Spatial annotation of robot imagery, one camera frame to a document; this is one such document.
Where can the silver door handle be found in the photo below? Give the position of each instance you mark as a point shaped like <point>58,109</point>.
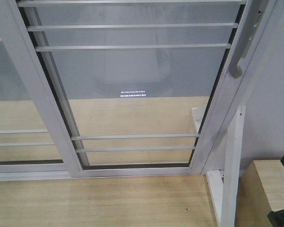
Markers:
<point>256,10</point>

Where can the sliding glass door panel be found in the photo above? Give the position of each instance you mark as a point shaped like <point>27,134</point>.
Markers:
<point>18,44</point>

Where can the fixed glass door panel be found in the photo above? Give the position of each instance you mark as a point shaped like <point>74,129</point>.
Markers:
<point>14,170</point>

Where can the light wooden box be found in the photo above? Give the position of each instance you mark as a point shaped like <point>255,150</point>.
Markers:
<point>261,190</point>

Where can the white support brace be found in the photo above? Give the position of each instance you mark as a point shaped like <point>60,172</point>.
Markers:
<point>223,183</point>

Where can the light wooden floor platform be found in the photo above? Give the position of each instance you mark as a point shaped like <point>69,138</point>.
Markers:
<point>138,130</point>

